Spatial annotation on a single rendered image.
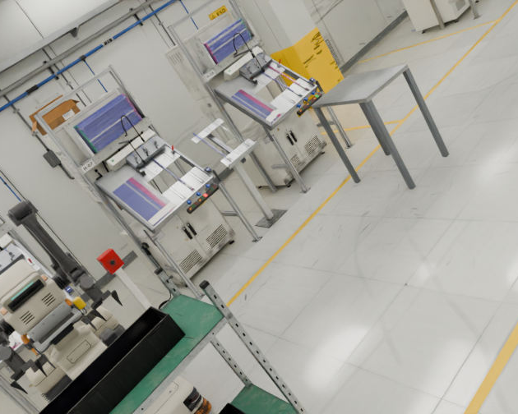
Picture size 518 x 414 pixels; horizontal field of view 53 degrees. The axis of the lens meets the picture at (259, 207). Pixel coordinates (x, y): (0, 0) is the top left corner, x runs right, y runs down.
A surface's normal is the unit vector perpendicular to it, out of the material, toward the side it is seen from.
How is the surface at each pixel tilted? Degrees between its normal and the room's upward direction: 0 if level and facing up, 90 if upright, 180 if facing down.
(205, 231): 90
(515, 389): 0
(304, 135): 90
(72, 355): 98
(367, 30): 90
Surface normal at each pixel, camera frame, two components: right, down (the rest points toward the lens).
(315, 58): 0.56, 0.02
